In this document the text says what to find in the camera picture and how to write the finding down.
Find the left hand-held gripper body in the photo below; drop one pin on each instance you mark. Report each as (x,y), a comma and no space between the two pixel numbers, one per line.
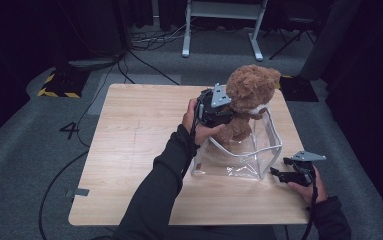
(209,111)

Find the clear plastic storage bag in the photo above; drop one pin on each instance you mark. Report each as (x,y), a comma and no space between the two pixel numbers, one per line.
(245,160)

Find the person's right hand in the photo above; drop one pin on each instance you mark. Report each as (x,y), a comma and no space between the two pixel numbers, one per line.
(309,193)

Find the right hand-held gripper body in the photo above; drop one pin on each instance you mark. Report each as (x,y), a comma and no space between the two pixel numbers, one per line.
(304,171)

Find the black tripod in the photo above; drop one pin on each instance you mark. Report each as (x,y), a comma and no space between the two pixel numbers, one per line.
(292,38)

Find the black yellow-striped base plate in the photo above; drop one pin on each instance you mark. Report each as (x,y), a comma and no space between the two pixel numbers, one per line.
(64,83)
(299,90)

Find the brown teddy bear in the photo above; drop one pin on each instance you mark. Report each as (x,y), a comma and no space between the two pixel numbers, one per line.
(249,90)

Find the white metal stand frame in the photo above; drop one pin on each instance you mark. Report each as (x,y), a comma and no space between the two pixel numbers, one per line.
(187,36)

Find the grey tape piece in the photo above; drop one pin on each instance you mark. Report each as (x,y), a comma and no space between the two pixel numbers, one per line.
(80,192)

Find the grey padded column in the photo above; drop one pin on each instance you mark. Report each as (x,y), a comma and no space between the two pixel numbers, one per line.
(329,40)

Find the person's left hand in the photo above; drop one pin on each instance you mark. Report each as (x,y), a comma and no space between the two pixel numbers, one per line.
(202,131)

